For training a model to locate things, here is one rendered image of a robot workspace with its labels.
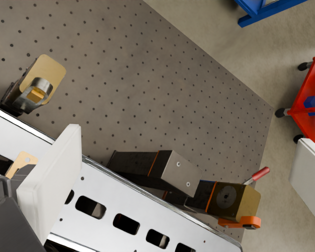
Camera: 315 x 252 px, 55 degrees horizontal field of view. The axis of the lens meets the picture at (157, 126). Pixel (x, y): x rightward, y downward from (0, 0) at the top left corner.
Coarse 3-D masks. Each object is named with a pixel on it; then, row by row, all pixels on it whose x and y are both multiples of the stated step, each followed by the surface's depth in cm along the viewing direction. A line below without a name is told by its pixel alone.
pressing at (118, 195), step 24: (0, 120) 58; (0, 144) 58; (24, 144) 60; (48, 144) 63; (96, 168) 69; (96, 192) 68; (120, 192) 71; (144, 192) 75; (72, 216) 65; (144, 216) 75; (168, 216) 79; (192, 216) 84; (48, 240) 61; (72, 240) 64; (96, 240) 67; (120, 240) 70; (144, 240) 74; (168, 240) 78; (192, 240) 83; (216, 240) 88
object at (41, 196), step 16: (80, 128) 18; (64, 144) 15; (80, 144) 18; (48, 160) 14; (64, 160) 15; (80, 160) 18; (32, 176) 12; (48, 176) 13; (64, 176) 15; (16, 192) 12; (32, 192) 11; (48, 192) 13; (64, 192) 15; (32, 208) 12; (48, 208) 13; (32, 224) 12; (48, 224) 13
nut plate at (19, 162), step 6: (18, 156) 59; (24, 156) 60; (30, 156) 60; (18, 162) 59; (24, 162) 60; (30, 162) 60; (36, 162) 61; (12, 168) 58; (18, 168) 58; (6, 174) 58; (12, 174) 58
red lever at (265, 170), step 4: (264, 168) 92; (268, 168) 92; (256, 172) 92; (260, 172) 91; (264, 172) 91; (252, 176) 92; (256, 176) 91; (260, 176) 91; (248, 180) 92; (252, 180) 92
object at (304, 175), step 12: (300, 144) 18; (312, 144) 17; (300, 156) 18; (312, 156) 16; (300, 168) 17; (312, 168) 16; (288, 180) 19; (300, 180) 17; (312, 180) 16; (300, 192) 17; (312, 192) 16; (312, 204) 16
